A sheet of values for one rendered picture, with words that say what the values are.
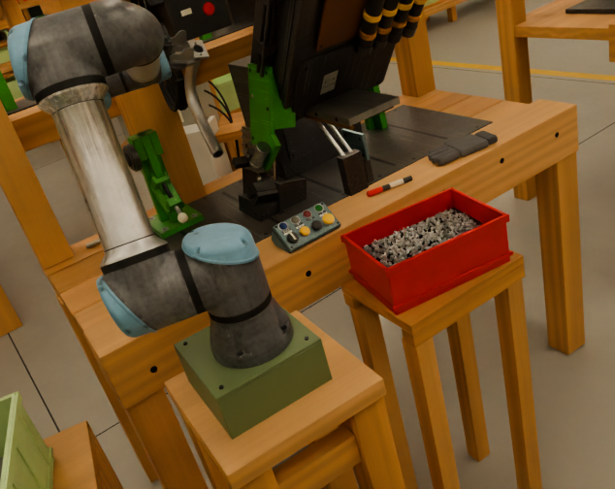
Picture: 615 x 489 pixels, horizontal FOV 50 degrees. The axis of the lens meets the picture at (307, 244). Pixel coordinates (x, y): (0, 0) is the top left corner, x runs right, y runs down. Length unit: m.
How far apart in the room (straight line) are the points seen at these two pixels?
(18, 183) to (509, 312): 1.30
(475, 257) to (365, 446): 0.49
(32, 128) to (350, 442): 1.23
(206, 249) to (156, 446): 0.67
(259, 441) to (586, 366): 1.55
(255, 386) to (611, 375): 1.55
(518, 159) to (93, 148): 1.25
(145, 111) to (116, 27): 0.85
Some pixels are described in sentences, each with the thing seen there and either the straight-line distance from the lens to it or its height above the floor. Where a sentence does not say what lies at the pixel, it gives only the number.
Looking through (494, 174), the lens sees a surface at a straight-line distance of 1.91.
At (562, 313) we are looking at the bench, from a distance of 2.43.
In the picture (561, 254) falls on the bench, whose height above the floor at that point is 0.42.
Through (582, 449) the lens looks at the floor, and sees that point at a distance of 2.22.
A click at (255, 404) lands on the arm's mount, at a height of 0.89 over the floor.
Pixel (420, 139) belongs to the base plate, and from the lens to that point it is 2.04.
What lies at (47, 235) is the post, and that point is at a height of 0.97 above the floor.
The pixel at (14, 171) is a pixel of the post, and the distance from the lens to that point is 1.91.
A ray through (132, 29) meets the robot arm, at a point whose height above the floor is 1.50.
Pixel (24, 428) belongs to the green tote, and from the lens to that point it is 1.33.
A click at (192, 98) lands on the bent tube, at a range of 1.79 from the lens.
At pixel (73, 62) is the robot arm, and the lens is 1.12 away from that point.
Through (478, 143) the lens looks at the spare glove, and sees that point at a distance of 1.88.
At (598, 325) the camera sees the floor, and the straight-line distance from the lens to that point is 2.66.
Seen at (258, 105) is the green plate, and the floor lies 1.18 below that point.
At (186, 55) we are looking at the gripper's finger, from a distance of 1.69.
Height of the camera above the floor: 1.64
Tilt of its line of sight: 28 degrees down
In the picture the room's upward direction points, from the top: 15 degrees counter-clockwise
